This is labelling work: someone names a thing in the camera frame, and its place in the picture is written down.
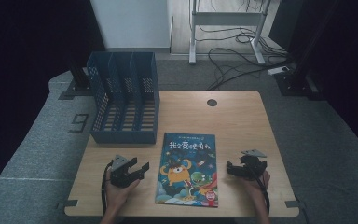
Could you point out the blue plastic file rack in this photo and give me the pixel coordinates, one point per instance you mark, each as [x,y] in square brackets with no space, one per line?
[124,137]

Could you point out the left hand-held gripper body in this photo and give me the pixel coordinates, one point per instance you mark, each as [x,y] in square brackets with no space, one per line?
[121,177]

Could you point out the person's right hand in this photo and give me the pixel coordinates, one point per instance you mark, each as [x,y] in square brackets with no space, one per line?
[254,188]

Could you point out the white partition panel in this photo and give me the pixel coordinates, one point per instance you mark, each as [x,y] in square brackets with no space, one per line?
[133,23]

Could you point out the person's left hand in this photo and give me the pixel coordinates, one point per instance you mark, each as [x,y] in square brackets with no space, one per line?
[115,196]

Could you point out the grey tape strip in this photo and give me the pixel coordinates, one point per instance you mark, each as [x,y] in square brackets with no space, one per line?
[293,204]

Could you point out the white power strip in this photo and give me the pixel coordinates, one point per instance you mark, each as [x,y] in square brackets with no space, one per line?
[278,70]

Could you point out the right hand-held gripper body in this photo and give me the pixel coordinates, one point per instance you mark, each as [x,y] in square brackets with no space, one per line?
[256,165]

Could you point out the dark curtain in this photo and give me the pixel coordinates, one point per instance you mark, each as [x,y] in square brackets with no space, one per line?
[351,62]
[18,46]

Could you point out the colourful cartoon picture book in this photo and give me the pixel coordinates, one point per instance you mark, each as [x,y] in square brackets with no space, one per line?
[188,169]

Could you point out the white metal desk frame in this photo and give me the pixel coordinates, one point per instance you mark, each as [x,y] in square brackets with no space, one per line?
[227,18]

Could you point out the black metal stand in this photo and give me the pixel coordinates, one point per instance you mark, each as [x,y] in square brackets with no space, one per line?
[79,84]
[295,84]

